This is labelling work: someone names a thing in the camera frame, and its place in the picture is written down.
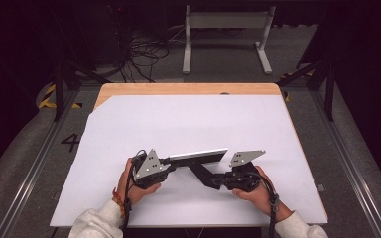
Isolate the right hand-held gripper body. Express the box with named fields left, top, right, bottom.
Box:
left=223, top=150, right=267, bottom=193

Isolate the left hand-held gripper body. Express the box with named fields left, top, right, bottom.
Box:
left=130, top=149, right=172, bottom=190

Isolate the person's right hand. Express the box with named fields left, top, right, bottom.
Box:
left=231, top=165, right=282, bottom=216

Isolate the person's left hand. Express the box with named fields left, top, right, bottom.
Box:
left=117, top=158, right=163, bottom=206

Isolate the white table sheet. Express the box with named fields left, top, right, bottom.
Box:
left=49, top=94, right=329, bottom=229

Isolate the black metal stand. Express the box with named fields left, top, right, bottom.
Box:
left=276, top=59, right=336, bottom=122
left=51, top=6, right=113, bottom=122

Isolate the red bead bracelet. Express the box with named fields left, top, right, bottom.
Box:
left=111, top=187, right=127, bottom=219

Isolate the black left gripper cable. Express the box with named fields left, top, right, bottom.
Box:
left=122, top=149, right=147, bottom=232

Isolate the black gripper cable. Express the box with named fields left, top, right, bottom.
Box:
left=122, top=149, right=147, bottom=232
left=249, top=172, right=281, bottom=238

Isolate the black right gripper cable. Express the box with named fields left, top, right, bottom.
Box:
left=249, top=172, right=281, bottom=238

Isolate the metal floor rail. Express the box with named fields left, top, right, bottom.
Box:
left=311, top=90, right=381, bottom=238
left=0, top=88, right=80, bottom=238

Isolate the tangle of black floor cables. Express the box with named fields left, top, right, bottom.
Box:
left=107, top=6, right=187, bottom=83

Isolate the white metal desk frame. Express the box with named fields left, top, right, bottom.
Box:
left=182, top=4, right=277, bottom=75

